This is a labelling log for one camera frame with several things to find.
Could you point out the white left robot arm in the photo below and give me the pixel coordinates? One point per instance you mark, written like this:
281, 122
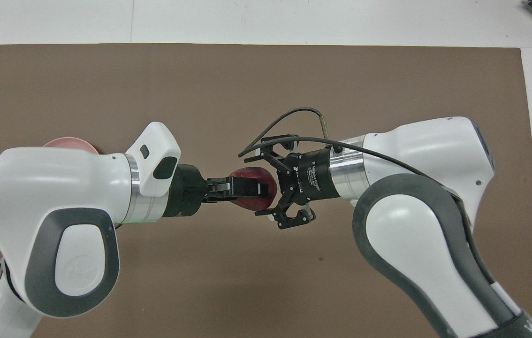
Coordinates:
59, 197

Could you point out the brown table mat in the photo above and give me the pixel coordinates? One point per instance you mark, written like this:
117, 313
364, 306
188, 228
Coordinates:
247, 84

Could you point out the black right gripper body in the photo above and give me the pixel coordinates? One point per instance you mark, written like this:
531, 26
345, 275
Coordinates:
315, 176

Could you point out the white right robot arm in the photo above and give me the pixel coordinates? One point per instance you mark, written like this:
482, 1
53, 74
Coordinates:
425, 234

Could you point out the dark red apple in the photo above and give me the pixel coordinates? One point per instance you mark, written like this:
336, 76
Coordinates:
256, 204

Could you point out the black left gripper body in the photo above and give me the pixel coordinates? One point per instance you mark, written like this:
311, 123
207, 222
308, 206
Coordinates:
186, 190

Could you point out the pink plate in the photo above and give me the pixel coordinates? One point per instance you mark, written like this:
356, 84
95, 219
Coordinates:
71, 143

